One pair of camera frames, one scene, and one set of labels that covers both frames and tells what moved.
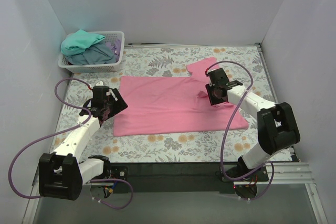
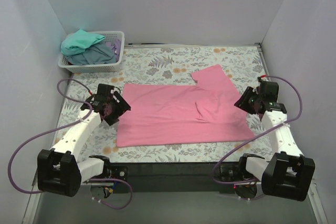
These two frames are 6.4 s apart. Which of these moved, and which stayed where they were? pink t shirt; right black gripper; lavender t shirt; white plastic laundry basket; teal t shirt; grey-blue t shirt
Moved: right black gripper; pink t shirt
Stayed: lavender t shirt; grey-blue t shirt; teal t shirt; white plastic laundry basket
